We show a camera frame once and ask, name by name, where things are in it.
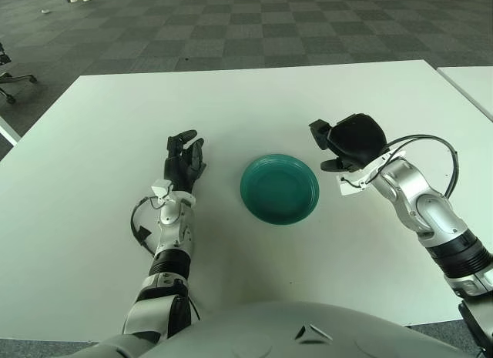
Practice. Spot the teal round plate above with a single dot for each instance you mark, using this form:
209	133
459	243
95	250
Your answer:
277	188

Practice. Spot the grey office chair base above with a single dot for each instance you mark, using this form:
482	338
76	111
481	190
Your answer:
15	77

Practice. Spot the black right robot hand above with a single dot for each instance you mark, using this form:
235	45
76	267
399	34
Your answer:
358	138

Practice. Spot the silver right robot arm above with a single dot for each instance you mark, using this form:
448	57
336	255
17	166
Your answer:
420	204

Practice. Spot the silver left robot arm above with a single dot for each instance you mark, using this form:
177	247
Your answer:
175	235

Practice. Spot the grey robot torso shell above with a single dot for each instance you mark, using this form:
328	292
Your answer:
269	335

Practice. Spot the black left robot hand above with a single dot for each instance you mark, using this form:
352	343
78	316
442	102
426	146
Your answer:
179	173

